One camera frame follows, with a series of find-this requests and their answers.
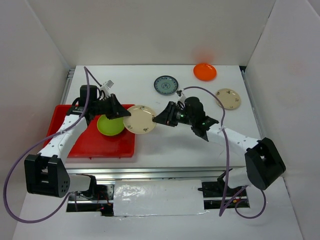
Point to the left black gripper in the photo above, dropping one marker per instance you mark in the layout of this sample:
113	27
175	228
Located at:
116	109

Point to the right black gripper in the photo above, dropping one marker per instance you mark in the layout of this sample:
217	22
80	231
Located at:
166	117

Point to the lime green plate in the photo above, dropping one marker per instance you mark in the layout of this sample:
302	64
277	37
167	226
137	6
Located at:
110	127

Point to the cream plate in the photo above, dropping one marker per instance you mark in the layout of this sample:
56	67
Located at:
229	98
141	119

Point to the blue floral plate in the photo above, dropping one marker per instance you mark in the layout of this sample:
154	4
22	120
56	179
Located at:
166	85

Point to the orange plate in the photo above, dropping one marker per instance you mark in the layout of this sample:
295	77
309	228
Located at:
204	72

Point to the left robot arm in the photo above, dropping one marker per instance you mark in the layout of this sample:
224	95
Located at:
45	172

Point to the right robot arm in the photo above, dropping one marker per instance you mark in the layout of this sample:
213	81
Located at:
263	163

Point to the red plastic bin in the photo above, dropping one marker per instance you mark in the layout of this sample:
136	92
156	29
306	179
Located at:
84	141

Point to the white foil covered block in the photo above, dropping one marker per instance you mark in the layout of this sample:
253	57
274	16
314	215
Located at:
158	198

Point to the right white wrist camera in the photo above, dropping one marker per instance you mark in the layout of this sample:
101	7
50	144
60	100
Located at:
181	96

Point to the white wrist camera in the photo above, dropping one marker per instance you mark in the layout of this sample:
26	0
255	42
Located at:
181	96
106	87

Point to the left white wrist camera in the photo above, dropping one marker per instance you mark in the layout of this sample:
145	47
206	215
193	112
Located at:
106	87

